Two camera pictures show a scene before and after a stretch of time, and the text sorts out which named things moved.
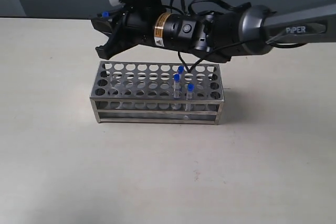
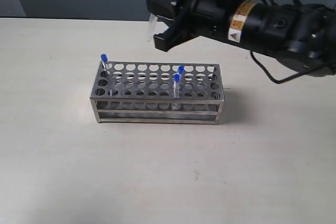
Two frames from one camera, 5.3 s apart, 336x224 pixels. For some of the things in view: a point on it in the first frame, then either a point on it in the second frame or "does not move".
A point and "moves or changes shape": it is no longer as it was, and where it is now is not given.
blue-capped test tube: (105, 14) to (104, 59)
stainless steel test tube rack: (156, 92) does not move
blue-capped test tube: (189, 88) moves or changes shape
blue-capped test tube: (180, 70) does not move
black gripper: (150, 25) to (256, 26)
